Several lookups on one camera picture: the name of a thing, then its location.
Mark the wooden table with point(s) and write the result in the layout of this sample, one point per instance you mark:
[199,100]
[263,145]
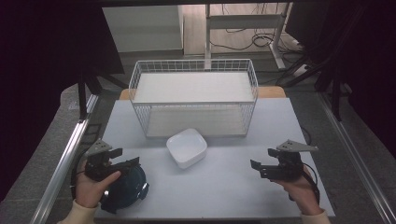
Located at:
[271,92]

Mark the white desk frame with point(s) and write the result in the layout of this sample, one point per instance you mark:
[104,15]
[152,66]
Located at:
[246,21]

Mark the white cabinet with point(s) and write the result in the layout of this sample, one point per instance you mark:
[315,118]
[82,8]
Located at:
[143,28]

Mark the metal rail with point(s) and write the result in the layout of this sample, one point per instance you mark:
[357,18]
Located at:
[358,155]
[62,168]

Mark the black curtain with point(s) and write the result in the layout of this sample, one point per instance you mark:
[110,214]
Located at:
[367,62]
[40,77]

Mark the dark blue round container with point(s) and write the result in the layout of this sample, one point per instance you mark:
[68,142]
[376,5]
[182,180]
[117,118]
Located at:
[130,189]

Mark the black stand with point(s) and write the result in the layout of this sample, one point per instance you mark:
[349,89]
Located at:
[82,99]

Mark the white square bowl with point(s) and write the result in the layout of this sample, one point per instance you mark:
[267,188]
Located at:
[186,146]

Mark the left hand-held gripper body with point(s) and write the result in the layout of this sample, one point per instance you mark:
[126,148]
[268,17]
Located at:
[98,166]

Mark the person's right hand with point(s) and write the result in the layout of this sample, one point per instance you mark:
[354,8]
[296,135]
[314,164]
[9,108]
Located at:
[303,194]

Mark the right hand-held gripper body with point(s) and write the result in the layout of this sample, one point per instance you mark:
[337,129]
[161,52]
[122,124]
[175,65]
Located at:
[288,169]

